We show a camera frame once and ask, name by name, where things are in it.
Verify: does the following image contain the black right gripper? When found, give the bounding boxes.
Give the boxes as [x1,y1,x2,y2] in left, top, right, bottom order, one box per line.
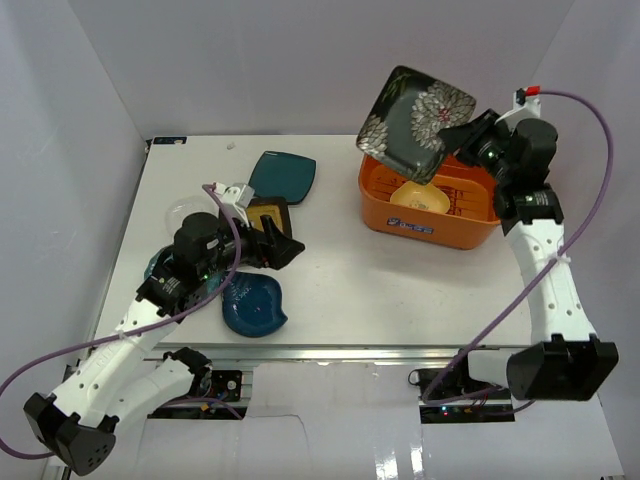
[437,110,515,185]

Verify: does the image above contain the brown yellow square plate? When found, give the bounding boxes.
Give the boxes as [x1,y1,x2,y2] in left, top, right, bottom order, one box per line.
[246,196,293,238]

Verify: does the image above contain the black floral square plate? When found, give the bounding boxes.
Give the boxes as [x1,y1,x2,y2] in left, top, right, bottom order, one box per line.
[356,65,476,185]

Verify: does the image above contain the blue leaf shaped dish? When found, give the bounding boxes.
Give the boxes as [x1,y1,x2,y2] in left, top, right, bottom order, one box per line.
[222,272,288,338]

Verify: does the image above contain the yellow panda dish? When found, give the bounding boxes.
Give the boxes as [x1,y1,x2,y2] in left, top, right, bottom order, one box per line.
[389,181,450,214]

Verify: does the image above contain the teal square plate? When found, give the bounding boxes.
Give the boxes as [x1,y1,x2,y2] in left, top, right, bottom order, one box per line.
[248,151,317,205]

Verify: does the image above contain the clear glass bowl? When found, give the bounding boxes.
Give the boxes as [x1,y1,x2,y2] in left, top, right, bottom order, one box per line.
[164,195,218,236]

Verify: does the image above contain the light teal round plate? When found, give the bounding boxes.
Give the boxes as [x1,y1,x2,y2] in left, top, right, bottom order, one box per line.
[143,245,174,282]

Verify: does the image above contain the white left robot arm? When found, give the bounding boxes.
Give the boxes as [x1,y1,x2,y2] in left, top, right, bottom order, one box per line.
[23,212,305,476]

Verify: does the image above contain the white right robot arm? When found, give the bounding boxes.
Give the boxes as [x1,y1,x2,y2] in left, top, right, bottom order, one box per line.
[422,111,619,402]

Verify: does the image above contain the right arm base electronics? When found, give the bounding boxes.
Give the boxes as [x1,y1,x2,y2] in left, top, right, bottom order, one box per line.
[407,368,515,426]

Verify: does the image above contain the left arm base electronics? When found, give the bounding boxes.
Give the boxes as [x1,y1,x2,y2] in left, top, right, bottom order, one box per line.
[147,370,247,421]

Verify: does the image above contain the orange plastic bin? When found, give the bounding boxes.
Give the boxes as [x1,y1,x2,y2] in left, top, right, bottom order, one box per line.
[358,156,500,250]

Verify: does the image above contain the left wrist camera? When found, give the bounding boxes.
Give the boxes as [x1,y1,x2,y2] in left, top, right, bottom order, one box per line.
[213,183,254,218]

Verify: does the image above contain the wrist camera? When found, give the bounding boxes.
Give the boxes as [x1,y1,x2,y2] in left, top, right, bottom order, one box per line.
[213,183,254,218]
[499,86,541,124]

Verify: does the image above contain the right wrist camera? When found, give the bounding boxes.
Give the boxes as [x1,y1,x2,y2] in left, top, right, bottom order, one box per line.
[499,86,541,124]

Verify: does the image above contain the aluminium table edge rail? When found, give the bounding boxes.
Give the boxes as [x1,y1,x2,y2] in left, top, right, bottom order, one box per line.
[84,342,536,366]

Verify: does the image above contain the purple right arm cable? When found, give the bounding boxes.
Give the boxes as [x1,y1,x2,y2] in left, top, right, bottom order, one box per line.
[421,88,616,416]

